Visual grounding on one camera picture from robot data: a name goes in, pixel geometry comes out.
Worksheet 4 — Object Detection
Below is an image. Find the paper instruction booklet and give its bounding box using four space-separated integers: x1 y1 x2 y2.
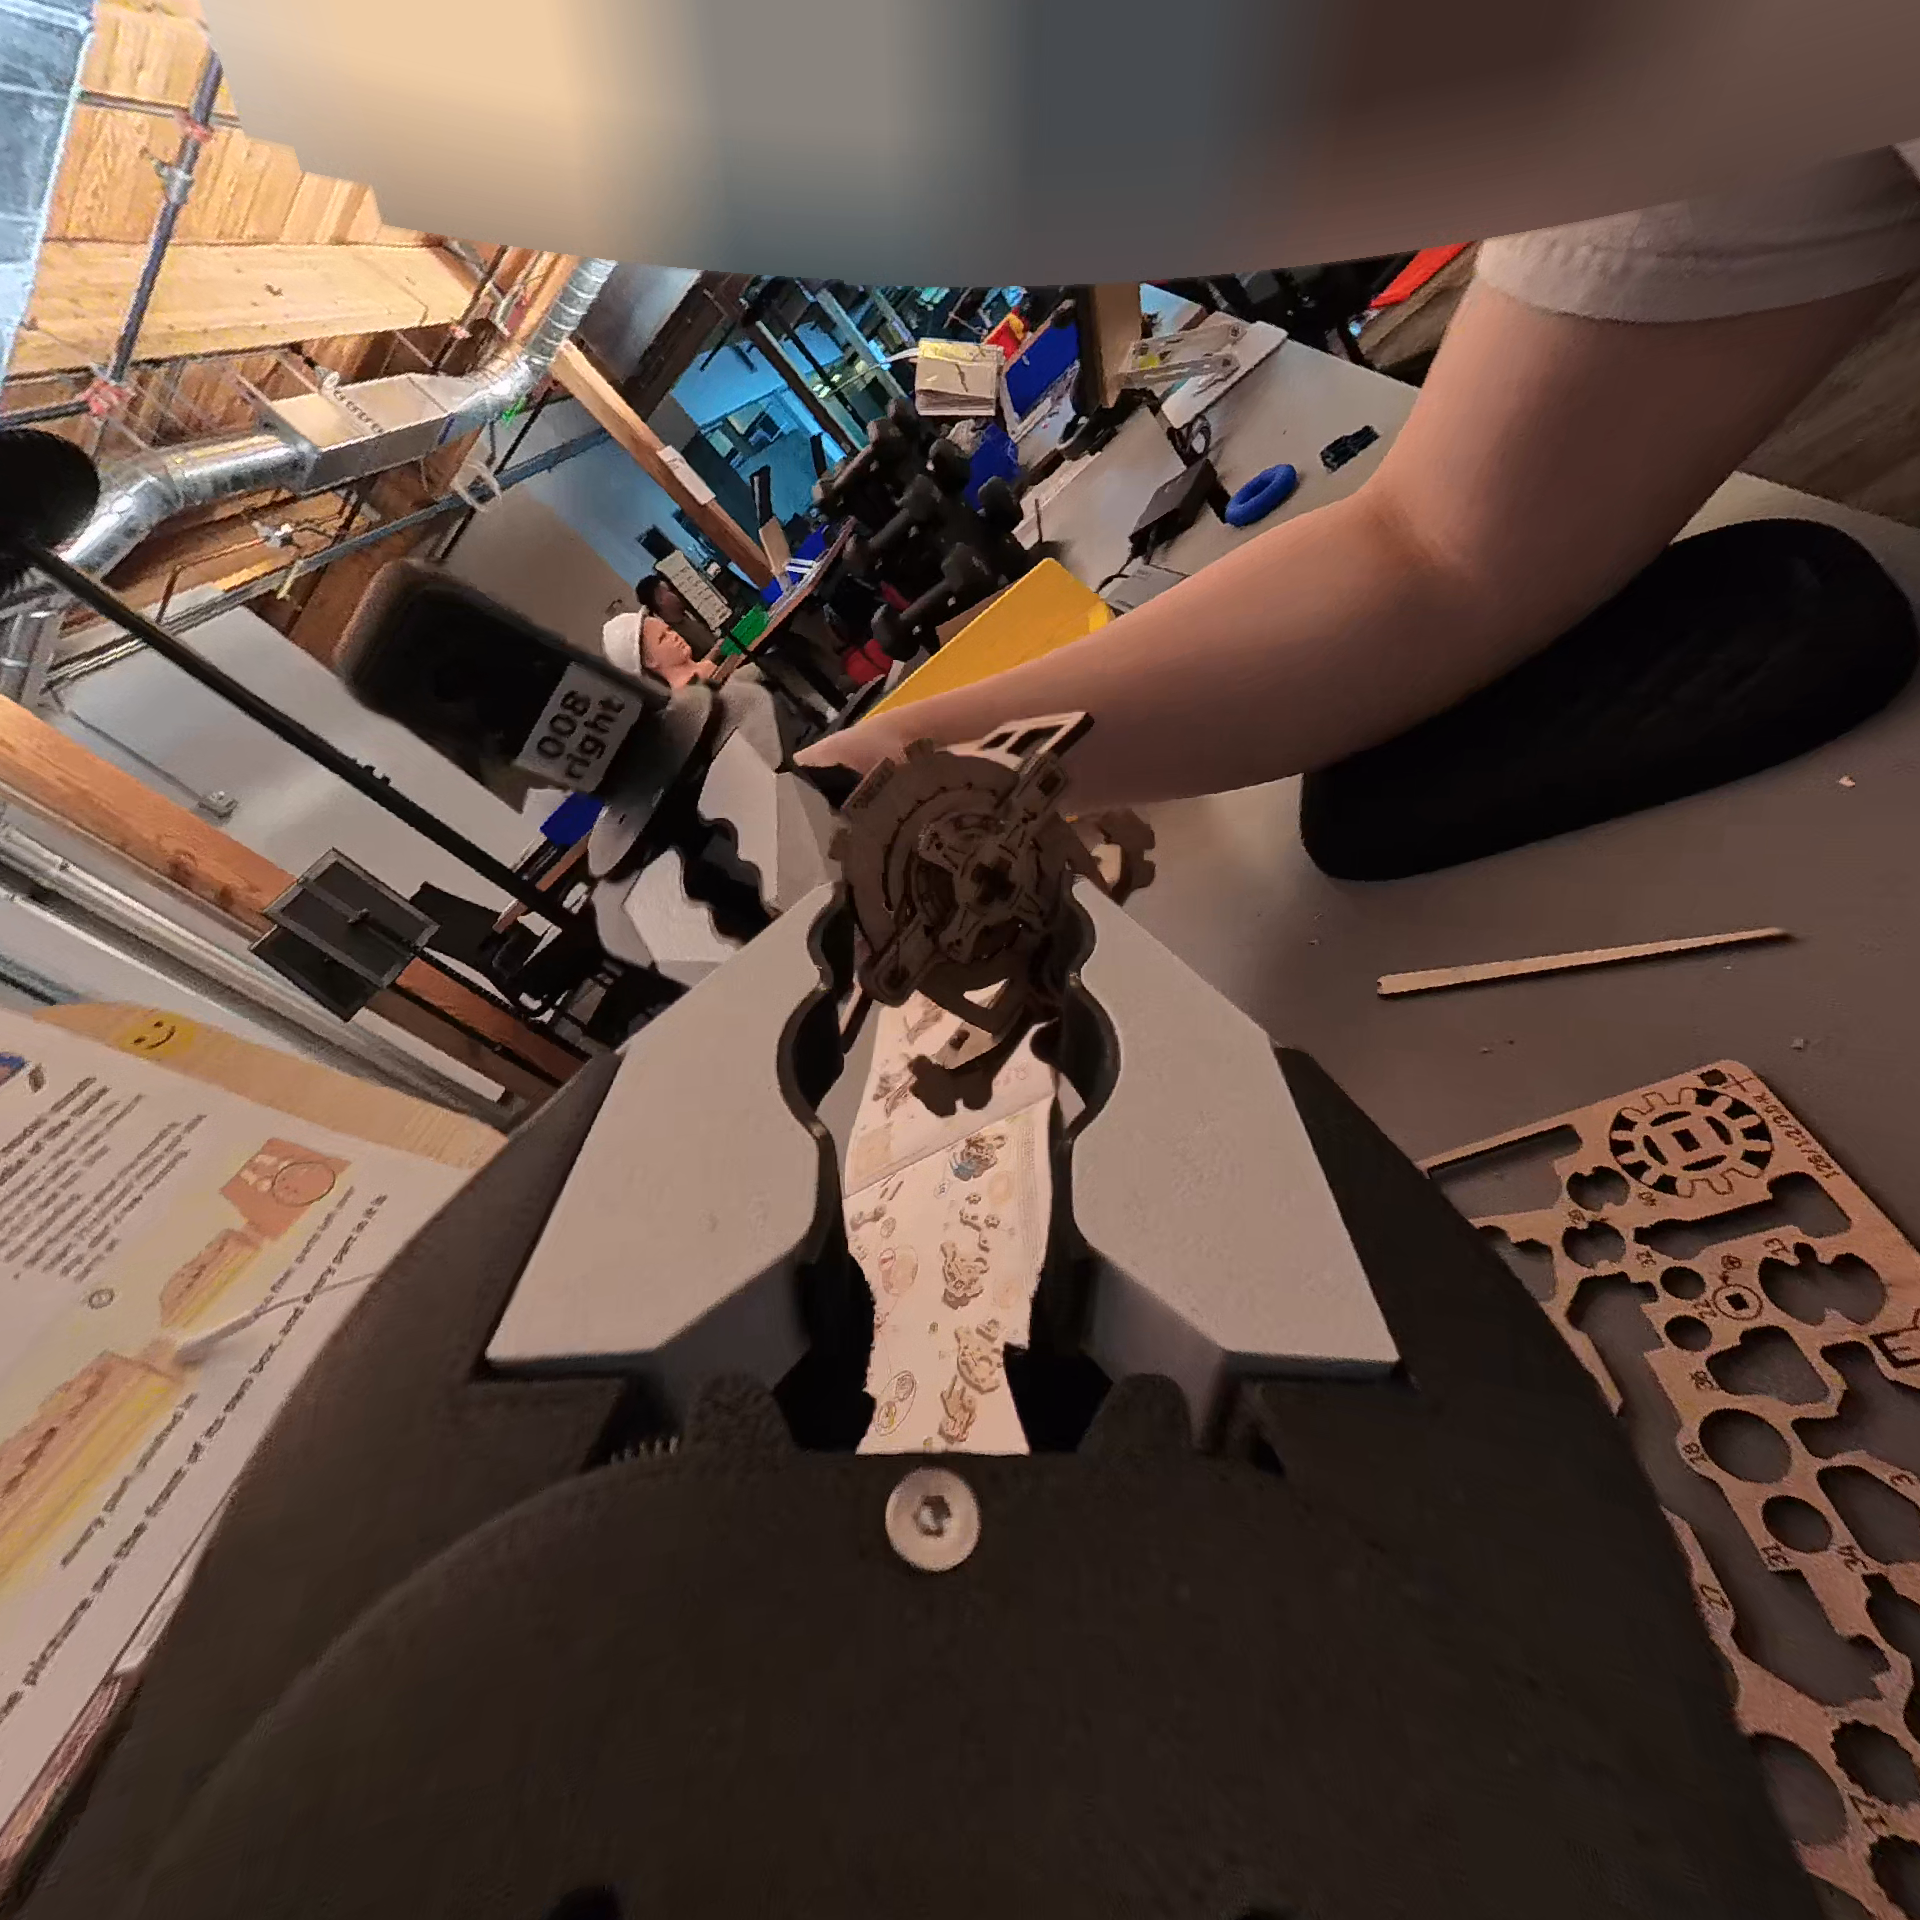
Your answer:
844 1006 1085 1455

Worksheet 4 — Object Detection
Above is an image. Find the black wrist rest pad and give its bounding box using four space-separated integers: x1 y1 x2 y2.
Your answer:
1298 515 1920 885

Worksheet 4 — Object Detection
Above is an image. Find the printed instruction sheet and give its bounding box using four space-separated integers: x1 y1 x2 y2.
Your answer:
0 1007 505 1741

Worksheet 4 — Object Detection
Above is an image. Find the silver ventilation duct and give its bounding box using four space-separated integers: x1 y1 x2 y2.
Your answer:
59 263 618 586

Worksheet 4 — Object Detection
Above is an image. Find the black dumbbell rack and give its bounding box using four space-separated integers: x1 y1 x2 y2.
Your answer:
809 410 1051 663

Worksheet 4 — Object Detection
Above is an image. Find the round wooden gear assembly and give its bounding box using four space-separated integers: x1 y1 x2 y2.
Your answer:
829 710 1157 1120

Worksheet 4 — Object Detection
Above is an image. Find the punched wooden parts sheet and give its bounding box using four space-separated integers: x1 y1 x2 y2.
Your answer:
1418 1055 1920 1920

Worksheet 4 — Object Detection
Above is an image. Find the black flat device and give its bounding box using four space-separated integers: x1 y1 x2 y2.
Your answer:
1125 457 1225 547

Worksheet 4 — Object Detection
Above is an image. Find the black boom pole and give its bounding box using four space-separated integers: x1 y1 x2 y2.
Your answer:
0 426 588 922

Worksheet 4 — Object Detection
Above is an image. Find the thin wooden stick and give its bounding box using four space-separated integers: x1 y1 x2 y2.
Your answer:
1377 928 1792 998

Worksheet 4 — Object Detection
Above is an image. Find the person's white shirt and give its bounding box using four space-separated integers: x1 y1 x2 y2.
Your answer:
1477 141 1920 325

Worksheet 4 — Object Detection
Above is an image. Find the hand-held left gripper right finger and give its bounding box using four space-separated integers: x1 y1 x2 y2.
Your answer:
1056 881 1409 1449

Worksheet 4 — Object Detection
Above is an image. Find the yellow plastic bin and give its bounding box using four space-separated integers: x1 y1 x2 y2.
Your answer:
867 557 1115 723

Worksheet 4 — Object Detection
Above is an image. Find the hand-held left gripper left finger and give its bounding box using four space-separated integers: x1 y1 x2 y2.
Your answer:
488 881 865 1449

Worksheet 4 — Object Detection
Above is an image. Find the grey square fixture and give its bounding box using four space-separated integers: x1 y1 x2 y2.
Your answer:
251 850 442 1026

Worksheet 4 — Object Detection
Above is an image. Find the person's right forearm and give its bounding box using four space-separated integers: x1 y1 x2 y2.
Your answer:
817 277 1876 817

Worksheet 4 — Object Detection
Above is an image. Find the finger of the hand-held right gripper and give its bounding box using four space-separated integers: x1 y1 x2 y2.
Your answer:
689 744 840 920
597 866 741 989

